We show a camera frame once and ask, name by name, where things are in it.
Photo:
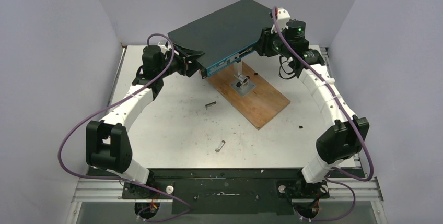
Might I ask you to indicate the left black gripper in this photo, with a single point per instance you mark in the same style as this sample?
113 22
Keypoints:
187 67

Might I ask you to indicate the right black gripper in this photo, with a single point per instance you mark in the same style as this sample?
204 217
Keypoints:
263 46

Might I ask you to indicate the teal grey network switch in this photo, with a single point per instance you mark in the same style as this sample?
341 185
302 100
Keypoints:
224 36

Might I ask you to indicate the dark transceiver module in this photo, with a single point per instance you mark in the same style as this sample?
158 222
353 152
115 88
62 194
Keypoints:
210 104

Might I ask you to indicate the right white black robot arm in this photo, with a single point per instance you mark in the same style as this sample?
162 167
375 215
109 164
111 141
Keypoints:
346 131

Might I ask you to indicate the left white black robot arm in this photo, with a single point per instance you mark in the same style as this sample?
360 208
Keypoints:
107 141

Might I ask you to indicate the wooden base board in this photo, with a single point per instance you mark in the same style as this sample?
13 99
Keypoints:
257 100

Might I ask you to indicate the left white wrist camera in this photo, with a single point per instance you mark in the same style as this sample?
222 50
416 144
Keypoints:
163 44

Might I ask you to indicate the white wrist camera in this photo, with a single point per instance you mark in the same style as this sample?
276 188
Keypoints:
280 18
163 44

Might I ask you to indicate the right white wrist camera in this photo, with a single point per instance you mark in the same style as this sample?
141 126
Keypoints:
280 18

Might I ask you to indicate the metal switch mounting stand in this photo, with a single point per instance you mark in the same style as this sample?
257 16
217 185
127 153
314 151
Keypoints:
243 84

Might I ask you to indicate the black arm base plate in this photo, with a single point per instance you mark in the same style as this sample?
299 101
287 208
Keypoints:
237 191

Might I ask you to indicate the aluminium frame rail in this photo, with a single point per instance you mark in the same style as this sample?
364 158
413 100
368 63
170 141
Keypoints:
112 190

